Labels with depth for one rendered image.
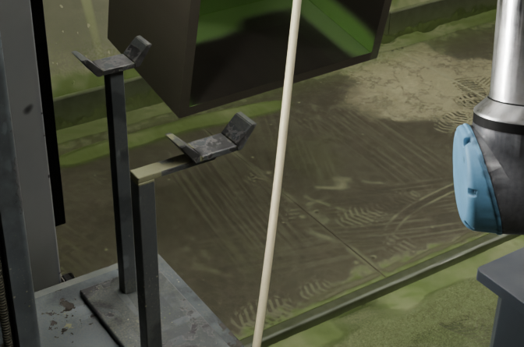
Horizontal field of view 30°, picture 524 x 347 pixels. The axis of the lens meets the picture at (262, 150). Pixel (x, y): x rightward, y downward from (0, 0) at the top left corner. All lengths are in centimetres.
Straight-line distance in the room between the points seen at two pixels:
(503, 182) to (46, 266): 73
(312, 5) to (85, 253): 91
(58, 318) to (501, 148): 60
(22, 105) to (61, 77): 158
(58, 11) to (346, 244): 116
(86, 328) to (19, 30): 45
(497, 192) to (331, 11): 144
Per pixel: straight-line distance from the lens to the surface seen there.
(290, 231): 259
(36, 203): 153
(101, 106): 308
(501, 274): 152
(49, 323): 117
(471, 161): 132
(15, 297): 95
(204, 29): 255
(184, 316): 115
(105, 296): 118
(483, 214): 133
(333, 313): 236
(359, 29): 260
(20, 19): 139
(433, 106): 325
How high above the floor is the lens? 154
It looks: 31 degrees down
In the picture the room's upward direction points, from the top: 1 degrees clockwise
